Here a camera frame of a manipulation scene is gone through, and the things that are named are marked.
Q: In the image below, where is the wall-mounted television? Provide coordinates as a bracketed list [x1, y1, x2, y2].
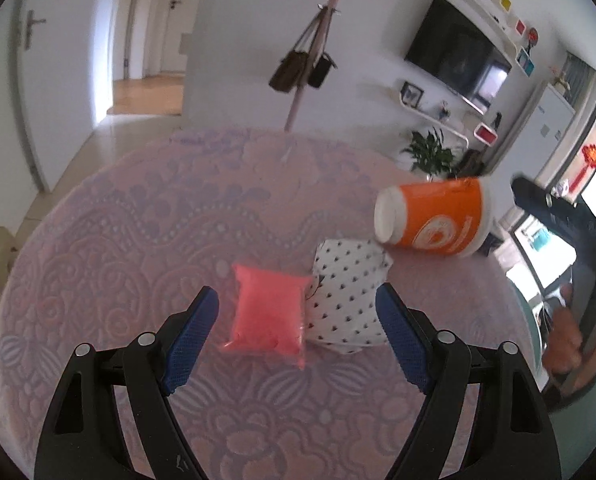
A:
[404, 0, 513, 113]

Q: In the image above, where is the black picture frame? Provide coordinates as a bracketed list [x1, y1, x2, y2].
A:
[400, 81, 425, 109]

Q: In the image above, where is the person's right hand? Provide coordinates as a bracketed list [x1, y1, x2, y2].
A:
[542, 284, 585, 376]

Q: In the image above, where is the metal door handle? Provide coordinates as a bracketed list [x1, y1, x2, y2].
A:
[24, 10, 47, 51]

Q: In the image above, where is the white dotted packet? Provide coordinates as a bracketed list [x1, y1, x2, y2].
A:
[305, 237, 395, 356]

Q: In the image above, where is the pink coat rack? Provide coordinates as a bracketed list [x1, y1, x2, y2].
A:
[283, 0, 359, 133]

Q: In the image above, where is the red knot decoration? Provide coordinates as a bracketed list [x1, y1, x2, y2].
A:
[570, 142, 596, 186]

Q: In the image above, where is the white curved wall shelf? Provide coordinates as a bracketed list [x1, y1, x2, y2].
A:
[430, 0, 521, 56]

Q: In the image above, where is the black pouch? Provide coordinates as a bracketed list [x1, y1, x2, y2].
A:
[307, 51, 338, 89]

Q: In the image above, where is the white hallway door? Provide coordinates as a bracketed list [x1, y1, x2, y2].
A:
[143, 0, 189, 78]

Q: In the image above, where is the small potted flower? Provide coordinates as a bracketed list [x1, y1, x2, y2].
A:
[553, 55, 574, 93]

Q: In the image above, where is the potted green plant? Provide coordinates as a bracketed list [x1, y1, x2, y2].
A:
[402, 129, 459, 181]

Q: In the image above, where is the black guitar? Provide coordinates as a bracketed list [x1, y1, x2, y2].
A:
[458, 110, 504, 178]

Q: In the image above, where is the grey curtain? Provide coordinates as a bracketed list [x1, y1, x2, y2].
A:
[563, 52, 596, 111]

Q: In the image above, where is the brown handbag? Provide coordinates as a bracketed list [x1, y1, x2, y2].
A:
[269, 10, 324, 93]

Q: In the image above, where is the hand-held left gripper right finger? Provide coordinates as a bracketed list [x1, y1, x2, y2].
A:
[375, 282, 563, 480]

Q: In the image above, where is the white low wall shelf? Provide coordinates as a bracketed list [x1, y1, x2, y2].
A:
[378, 82, 471, 148]

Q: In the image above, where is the white room door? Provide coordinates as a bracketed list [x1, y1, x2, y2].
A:
[15, 0, 106, 193]

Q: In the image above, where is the pink packet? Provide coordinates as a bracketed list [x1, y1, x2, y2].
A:
[218, 262, 313, 372]

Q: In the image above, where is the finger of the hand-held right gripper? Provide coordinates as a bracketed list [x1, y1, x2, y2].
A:
[510, 176, 596, 256]

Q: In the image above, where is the teal plastic basket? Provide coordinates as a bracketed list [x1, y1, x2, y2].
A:
[525, 300, 596, 461]

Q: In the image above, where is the orange paper cup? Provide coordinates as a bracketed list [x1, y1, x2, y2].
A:
[374, 176, 495, 260]

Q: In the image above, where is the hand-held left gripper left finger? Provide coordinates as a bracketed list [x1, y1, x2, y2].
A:
[34, 286, 220, 480]

